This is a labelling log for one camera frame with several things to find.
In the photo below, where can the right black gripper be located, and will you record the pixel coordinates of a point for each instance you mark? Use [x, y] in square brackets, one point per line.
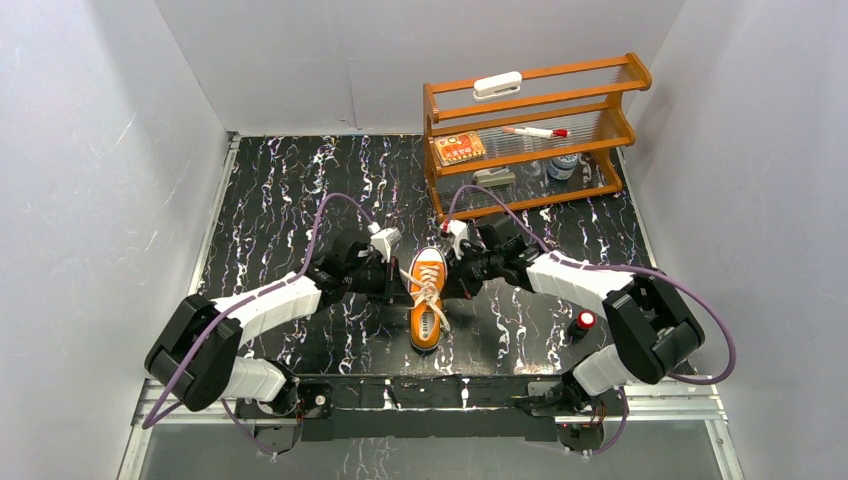
[458, 283]

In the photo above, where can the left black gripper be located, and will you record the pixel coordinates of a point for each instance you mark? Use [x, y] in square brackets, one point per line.
[390, 279]

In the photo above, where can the orange canvas sneaker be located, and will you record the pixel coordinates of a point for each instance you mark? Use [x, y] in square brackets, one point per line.
[425, 331]

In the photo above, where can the white shoelace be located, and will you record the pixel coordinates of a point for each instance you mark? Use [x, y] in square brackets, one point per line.
[425, 284]

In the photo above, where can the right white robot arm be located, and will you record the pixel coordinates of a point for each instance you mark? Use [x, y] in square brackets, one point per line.
[652, 328]

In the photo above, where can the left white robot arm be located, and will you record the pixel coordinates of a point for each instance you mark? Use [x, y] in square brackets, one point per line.
[196, 355]

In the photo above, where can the grey stapler on bottom shelf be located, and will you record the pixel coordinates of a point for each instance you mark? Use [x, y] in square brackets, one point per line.
[493, 177]

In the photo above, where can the orange snack packet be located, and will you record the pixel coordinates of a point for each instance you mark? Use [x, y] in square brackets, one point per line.
[459, 148]

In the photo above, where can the red emergency stop button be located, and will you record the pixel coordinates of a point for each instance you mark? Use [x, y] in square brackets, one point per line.
[581, 325]

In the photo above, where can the orange wooden shelf rack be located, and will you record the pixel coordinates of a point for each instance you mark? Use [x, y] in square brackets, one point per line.
[586, 98]

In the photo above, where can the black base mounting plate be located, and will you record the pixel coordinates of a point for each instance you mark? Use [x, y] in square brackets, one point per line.
[534, 408]

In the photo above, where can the red white marker pen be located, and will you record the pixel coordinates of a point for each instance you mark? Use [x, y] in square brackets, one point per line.
[537, 132]

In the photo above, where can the white stapler on top shelf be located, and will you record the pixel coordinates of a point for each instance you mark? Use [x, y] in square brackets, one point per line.
[492, 87]

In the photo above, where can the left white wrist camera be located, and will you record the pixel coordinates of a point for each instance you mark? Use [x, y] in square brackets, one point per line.
[383, 240]

